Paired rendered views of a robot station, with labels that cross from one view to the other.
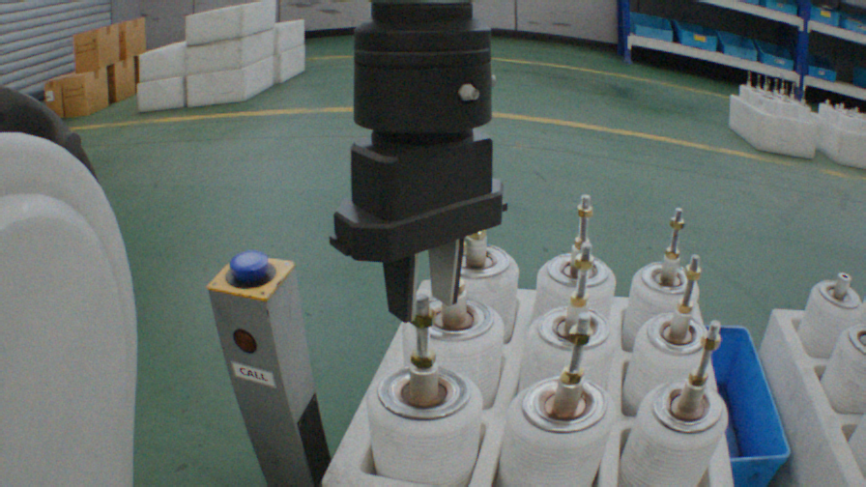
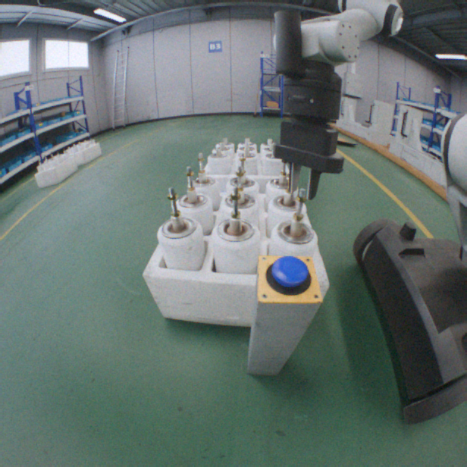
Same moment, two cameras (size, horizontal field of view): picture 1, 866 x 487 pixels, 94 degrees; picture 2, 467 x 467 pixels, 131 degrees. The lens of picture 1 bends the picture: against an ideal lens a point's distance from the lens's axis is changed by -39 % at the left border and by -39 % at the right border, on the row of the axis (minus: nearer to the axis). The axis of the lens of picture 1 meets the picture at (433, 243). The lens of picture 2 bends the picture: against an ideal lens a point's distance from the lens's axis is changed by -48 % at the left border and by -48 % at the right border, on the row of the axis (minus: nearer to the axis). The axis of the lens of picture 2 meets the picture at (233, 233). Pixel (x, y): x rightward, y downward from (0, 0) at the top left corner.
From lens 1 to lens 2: 63 cm
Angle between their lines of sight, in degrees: 80
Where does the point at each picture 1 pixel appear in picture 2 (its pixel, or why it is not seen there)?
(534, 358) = (252, 214)
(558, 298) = (208, 208)
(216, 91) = not seen: outside the picture
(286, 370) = not seen: hidden behind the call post
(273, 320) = not seen: hidden behind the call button
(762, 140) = (59, 178)
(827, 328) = (227, 164)
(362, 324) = (105, 348)
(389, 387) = (299, 239)
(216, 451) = (254, 418)
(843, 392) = (253, 170)
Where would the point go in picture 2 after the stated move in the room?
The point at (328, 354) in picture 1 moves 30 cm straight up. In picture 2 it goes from (133, 368) to (57, 296)
